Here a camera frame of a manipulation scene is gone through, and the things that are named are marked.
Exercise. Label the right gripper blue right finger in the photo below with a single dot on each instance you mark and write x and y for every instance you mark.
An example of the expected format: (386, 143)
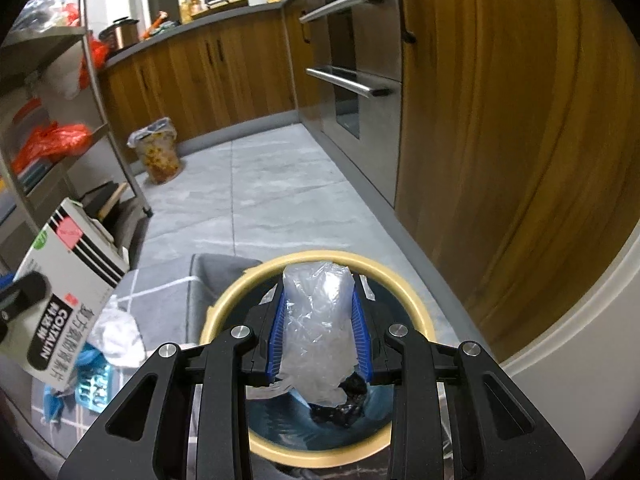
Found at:
(361, 334)

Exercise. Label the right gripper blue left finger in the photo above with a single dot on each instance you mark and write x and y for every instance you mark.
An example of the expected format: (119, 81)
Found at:
(276, 336)

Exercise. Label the clear plastic bag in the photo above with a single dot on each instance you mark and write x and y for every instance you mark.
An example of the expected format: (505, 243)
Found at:
(319, 360)

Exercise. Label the white medicine box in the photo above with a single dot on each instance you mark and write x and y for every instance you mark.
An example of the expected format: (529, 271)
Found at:
(83, 267)

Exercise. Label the light blue face mask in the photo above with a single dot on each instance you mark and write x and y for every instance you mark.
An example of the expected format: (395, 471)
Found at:
(52, 399)

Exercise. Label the blue blister pill pack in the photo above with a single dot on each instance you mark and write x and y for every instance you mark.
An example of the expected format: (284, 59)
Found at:
(93, 389)

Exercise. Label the wooden kitchen cabinets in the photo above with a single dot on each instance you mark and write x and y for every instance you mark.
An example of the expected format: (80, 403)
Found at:
(503, 133)

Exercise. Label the teal bin with yellow rim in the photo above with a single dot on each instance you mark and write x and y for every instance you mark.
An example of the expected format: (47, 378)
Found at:
(229, 303)

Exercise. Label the white crumpled tissue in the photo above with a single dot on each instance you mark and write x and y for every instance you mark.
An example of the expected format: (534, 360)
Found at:
(117, 336)

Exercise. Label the orange plastic bag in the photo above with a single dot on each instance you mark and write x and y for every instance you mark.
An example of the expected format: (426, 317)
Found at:
(54, 141)

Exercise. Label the metal storage rack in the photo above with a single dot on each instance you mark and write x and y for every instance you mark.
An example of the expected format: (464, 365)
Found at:
(50, 51)

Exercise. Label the plastic jar with orange lid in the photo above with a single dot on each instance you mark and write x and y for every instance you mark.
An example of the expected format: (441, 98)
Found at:
(30, 116)

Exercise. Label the patterned waste basket with liner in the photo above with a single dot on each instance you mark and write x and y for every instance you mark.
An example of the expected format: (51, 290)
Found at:
(155, 146)

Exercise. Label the steel rice cooker pot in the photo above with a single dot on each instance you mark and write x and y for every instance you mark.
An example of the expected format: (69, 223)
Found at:
(121, 34)

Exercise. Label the stainless steel built-in oven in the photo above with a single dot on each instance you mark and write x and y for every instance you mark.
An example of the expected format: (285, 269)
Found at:
(357, 70)

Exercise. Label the grey countertop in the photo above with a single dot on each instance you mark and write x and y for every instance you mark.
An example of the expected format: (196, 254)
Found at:
(199, 22)

